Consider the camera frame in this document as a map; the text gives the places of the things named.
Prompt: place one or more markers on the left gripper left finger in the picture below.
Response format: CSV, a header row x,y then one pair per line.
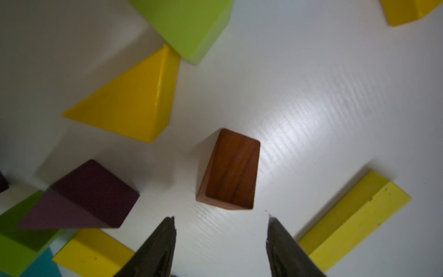
x,y
155,257

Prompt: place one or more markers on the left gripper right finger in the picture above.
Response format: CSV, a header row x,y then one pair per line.
x,y
286,257

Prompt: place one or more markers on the long yellow block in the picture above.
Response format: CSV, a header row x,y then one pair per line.
x,y
93,253
399,12
364,208

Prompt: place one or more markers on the purple triangle block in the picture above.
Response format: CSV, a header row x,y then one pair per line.
x,y
89,197
4,184

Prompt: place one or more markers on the brown wooden block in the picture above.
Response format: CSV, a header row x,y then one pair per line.
x,y
230,178

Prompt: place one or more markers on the small teal cube block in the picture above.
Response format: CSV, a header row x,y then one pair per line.
x,y
43,266

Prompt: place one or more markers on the small yellow cube block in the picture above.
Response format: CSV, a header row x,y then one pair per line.
x,y
138,103

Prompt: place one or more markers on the light green cube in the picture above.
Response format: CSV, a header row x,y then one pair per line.
x,y
20,248
189,27

